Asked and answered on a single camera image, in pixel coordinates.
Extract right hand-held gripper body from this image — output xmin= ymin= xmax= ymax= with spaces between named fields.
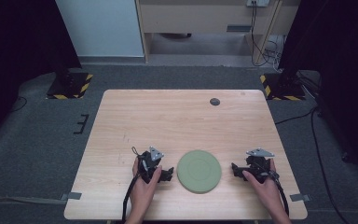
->
xmin=244 ymin=147 xmax=276 ymax=185

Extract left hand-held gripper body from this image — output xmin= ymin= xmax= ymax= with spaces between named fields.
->
xmin=137 ymin=146 xmax=166 ymax=185

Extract green round plate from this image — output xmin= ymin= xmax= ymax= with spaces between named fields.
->
xmin=176 ymin=149 xmax=223 ymax=194

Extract person's left hand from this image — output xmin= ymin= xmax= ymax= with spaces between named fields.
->
xmin=129 ymin=157 xmax=163 ymax=217

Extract person's right hand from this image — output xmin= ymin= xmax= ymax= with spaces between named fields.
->
xmin=241 ymin=158 xmax=286 ymax=217

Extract grey tape piece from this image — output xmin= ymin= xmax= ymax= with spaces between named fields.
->
xmin=60 ymin=191 xmax=83 ymax=202
xmin=289 ymin=193 xmax=312 ymax=203

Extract black stand base hazard stripes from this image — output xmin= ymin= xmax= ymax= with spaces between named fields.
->
xmin=259 ymin=73 xmax=308 ymax=102
xmin=45 ymin=71 xmax=94 ymax=101

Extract white panel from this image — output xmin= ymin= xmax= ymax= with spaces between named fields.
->
xmin=55 ymin=0 xmax=145 ymax=58

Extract black curtain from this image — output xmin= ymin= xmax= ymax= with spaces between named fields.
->
xmin=277 ymin=0 xmax=358 ymax=185
xmin=0 ymin=0 xmax=83 ymax=147

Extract light wooden desk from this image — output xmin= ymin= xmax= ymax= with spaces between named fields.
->
xmin=135 ymin=0 xmax=302 ymax=65

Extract grey power strip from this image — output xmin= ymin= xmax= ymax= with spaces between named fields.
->
xmin=245 ymin=0 xmax=271 ymax=8

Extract right hand-held gripper black cable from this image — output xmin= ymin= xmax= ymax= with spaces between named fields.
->
xmin=268 ymin=171 xmax=291 ymax=218

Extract hand-held gripper black cable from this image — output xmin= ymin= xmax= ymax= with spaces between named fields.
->
xmin=121 ymin=147 xmax=142 ymax=224
xmin=268 ymin=171 xmax=291 ymax=218

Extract left hand-held gripper black cable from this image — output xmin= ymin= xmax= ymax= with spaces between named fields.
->
xmin=121 ymin=147 xmax=142 ymax=224

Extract black floor cable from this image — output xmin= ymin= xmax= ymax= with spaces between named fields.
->
xmin=9 ymin=95 xmax=29 ymax=114
xmin=274 ymin=105 xmax=344 ymax=224

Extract white cable bundle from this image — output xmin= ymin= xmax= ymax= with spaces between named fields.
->
xmin=262 ymin=35 xmax=286 ymax=70

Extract black power cable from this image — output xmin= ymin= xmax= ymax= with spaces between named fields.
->
xmin=249 ymin=1 xmax=273 ymax=68

